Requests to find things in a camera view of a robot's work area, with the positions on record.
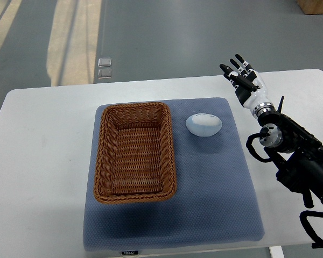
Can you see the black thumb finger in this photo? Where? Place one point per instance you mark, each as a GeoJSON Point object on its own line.
{"type": "Point", "coordinates": [243, 82]}

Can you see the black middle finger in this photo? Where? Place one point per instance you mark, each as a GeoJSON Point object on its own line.
{"type": "Point", "coordinates": [239, 67]}

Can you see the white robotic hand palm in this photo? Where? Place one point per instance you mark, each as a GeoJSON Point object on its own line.
{"type": "Point", "coordinates": [257, 102]}

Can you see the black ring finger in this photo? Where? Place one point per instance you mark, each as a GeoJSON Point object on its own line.
{"type": "Point", "coordinates": [246, 64]}

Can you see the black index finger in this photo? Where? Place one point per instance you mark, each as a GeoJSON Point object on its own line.
{"type": "Point", "coordinates": [229, 74]}

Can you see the light blue plush toy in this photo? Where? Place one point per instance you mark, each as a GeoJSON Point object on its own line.
{"type": "Point", "coordinates": [203, 124]}

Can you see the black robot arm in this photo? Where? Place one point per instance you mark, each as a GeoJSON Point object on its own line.
{"type": "Point", "coordinates": [297, 154]}

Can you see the brown wicker basket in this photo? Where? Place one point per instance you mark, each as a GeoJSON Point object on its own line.
{"type": "Point", "coordinates": [135, 156]}

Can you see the wooden box corner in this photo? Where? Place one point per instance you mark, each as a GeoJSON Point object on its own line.
{"type": "Point", "coordinates": [311, 7]}

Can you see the blue quilted mat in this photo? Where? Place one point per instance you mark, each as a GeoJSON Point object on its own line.
{"type": "Point", "coordinates": [215, 201]}

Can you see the lower silver floor plate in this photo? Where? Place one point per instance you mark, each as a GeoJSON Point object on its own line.
{"type": "Point", "coordinates": [104, 73]}

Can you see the silver floor plate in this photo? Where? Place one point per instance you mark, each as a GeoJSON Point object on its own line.
{"type": "Point", "coordinates": [104, 73]}
{"type": "Point", "coordinates": [104, 62]}

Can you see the upper silver floor plate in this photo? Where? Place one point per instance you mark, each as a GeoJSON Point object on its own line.
{"type": "Point", "coordinates": [104, 62]}

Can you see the white table leg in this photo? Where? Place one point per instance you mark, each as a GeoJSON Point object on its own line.
{"type": "Point", "coordinates": [276, 252]}

